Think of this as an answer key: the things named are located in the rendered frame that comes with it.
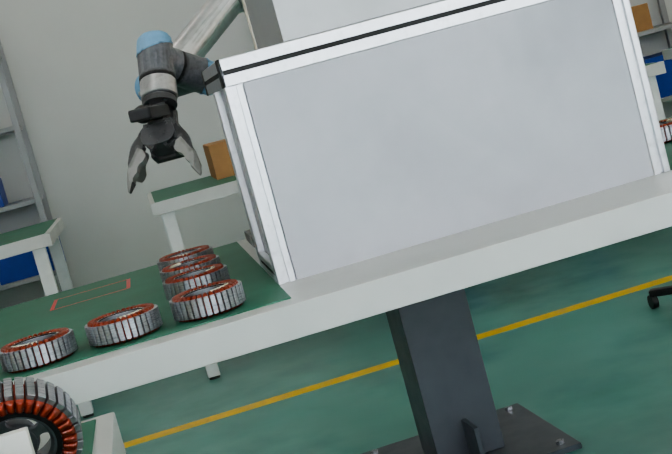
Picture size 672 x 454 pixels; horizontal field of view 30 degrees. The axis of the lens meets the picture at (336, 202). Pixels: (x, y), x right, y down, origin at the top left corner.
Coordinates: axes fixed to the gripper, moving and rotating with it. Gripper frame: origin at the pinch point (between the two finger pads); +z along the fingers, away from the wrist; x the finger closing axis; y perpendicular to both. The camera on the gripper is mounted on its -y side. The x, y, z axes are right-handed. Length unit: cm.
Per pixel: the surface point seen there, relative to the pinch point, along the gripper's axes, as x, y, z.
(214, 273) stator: -16.4, -23.3, 31.7
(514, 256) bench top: -66, -34, 46
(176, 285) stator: -10.2, -24.9, 32.9
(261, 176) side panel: -30, -36, 23
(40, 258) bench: 131, 202, -93
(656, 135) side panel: -92, -12, 22
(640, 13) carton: -144, 597, -362
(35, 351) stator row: 2, -51, 49
